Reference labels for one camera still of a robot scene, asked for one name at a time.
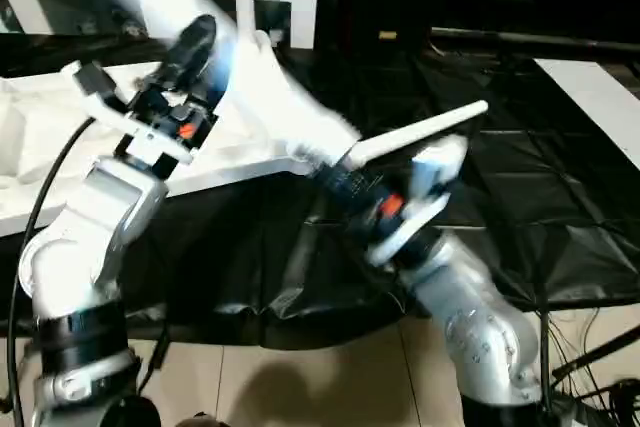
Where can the white plastic table top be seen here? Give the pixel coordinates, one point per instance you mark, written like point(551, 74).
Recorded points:
point(30, 147)

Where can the black slanted stand bar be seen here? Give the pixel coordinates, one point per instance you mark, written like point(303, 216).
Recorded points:
point(590, 357)

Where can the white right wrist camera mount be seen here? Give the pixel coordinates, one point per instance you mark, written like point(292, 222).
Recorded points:
point(440, 162)

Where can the black work surface mat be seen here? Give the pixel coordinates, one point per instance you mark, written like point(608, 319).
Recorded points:
point(500, 227)

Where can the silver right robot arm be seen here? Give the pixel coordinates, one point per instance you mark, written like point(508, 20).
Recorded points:
point(470, 327)

